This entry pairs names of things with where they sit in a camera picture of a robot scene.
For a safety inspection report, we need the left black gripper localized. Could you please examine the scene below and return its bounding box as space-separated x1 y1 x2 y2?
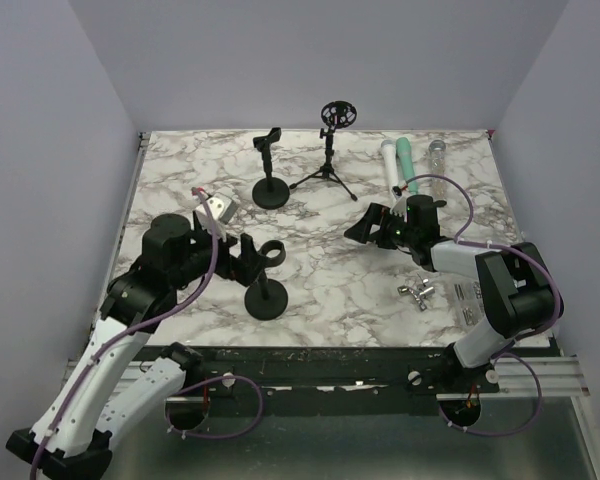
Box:
170 220 270 290

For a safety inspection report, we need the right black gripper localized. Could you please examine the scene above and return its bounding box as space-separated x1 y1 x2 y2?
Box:
345 201 418 250

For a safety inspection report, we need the black round base clip stand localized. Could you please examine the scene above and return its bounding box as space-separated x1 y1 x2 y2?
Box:
244 240 288 321

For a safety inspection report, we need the white microphone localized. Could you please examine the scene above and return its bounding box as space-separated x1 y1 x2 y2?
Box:
380 139 400 197

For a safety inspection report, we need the mint green microphone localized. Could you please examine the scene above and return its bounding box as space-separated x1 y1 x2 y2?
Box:
396 137 419 194

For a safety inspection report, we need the glitter silver mesh microphone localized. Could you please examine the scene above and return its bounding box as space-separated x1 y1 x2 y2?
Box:
428 139 447 200

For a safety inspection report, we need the black tripod shock mount stand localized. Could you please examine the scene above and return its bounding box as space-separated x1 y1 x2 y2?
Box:
289 100 358 201

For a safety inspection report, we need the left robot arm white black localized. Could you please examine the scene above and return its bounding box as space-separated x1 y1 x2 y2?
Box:
6 205 288 479

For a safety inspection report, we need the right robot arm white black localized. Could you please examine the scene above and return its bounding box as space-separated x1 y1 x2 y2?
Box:
344 195 564 392

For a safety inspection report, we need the chrome faucet fitting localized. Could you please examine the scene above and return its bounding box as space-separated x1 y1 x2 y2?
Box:
397 276 435 312

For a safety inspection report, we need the clear screw organizer box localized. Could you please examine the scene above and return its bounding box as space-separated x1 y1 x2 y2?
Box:
452 281 485 330

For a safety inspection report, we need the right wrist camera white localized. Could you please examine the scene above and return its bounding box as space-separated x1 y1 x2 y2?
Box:
390 185 409 221

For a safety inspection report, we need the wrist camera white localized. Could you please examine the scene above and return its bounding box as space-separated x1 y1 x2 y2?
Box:
192 188 238 240
390 185 409 221

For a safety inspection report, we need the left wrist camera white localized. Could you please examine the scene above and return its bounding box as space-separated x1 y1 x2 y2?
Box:
192 188 238 240

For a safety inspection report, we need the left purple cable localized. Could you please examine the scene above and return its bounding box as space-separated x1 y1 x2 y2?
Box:
29 192 265 480

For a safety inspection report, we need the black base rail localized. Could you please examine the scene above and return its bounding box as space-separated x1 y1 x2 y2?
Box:
82 343 501 419

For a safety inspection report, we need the aluminium extrusion frame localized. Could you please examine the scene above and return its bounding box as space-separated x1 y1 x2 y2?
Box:
34 129 154 480

